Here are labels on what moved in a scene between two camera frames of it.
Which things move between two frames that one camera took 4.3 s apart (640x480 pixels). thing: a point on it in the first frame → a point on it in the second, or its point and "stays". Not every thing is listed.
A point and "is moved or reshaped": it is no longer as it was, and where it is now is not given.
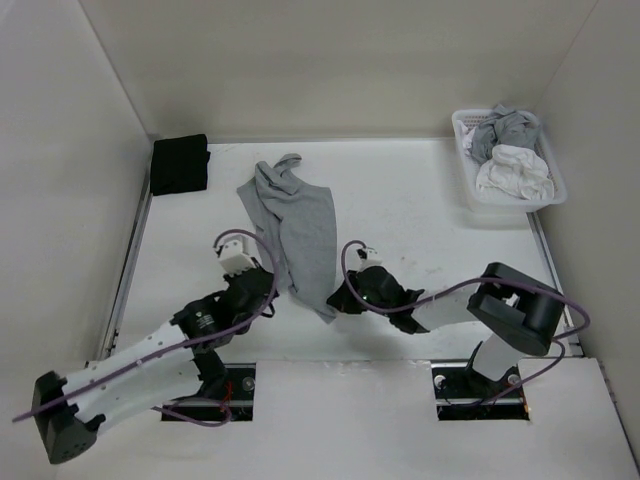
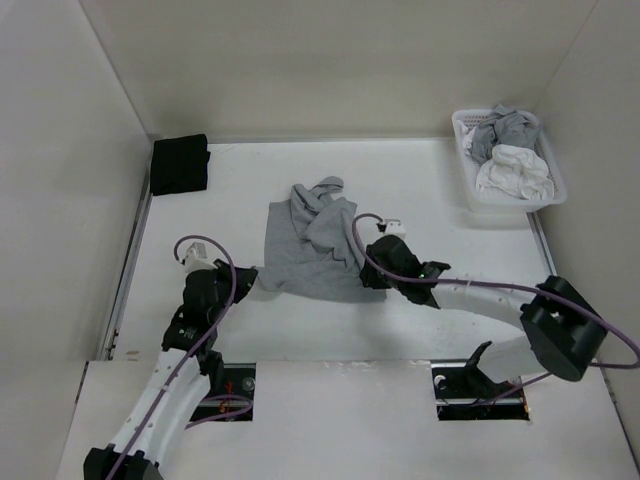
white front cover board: [375, 420] stays
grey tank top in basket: [505, 127] stays
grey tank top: [299, 220] is moved or reshaped
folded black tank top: [179, 164] stays
